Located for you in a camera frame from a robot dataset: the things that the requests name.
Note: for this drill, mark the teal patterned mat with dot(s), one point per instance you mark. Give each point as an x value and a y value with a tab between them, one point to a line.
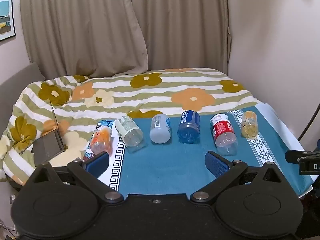
172	161

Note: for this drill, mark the orange label plastic bottle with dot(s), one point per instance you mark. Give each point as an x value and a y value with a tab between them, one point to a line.
101	137

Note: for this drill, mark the yellow label plastic bottle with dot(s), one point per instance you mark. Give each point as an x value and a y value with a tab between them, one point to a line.
249	125

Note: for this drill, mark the grey label plastic bottle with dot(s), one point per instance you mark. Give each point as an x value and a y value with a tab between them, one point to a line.
160	130

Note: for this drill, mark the grey headboard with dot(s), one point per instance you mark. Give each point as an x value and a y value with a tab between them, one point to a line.
17	82

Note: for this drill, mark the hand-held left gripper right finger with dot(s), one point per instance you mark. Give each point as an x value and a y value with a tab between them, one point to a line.
217	164

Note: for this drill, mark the white green label plastic bottle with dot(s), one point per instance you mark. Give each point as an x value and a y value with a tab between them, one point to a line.
128	128

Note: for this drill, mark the beige curtain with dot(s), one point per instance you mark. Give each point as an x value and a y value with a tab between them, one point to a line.
75	27
185	25

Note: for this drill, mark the red label plastic bottle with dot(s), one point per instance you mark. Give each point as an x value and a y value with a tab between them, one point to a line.
221	128

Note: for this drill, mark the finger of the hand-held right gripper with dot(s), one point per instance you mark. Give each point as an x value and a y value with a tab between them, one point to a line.
293	156

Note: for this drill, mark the white sheet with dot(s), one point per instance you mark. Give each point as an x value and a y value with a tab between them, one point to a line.
280	125

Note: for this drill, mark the grey open laptop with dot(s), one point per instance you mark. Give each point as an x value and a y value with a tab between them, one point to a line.
48	148

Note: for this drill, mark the blue label plastic bottle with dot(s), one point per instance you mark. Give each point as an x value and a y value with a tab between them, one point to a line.
188	123

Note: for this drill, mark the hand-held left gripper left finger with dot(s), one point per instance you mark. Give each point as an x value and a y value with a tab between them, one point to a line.
96	163

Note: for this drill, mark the framed wall picture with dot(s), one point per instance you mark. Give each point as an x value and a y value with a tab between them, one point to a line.
5	17

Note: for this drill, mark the striped flower blanket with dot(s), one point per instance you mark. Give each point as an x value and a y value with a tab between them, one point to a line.
155	90

